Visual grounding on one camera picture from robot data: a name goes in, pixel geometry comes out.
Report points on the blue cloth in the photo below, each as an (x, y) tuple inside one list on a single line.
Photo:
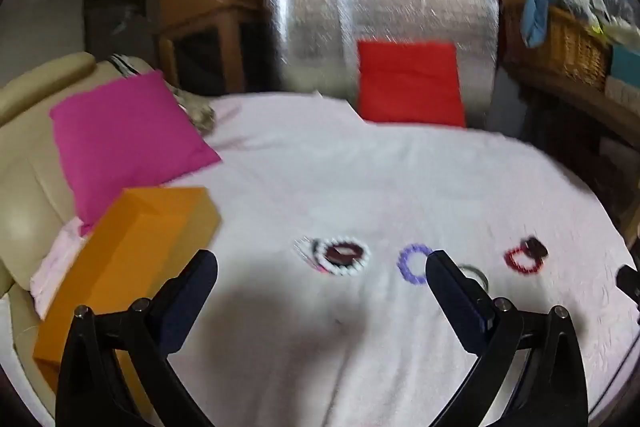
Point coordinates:
[(542, 4)]

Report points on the clear glass bangle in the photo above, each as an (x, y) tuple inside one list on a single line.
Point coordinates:
[(475, 271)]

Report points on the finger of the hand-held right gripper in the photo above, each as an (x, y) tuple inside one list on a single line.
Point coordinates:
[(629, 283)]

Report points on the magenta pillow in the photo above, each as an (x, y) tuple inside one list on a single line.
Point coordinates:
[(125, 142)]

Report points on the wicker basket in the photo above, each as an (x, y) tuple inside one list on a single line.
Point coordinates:
[(570, 44)]

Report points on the silver foil sheet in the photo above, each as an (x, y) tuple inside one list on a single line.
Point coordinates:
[(320, 27)]

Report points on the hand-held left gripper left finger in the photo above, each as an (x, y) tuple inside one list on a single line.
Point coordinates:
[(192, 302)]

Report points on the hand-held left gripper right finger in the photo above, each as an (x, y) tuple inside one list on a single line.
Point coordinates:
[(450, 302)]

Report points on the pale pink blanket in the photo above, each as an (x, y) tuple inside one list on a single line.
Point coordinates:
[(350, 167)]

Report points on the red pillow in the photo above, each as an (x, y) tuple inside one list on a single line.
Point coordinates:
[(410, 82)]

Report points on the orange cardboard box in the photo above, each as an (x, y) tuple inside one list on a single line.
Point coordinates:
[(130, 247)]

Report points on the beige leather sofa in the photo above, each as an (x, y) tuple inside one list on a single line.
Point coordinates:
[(30, 167)]

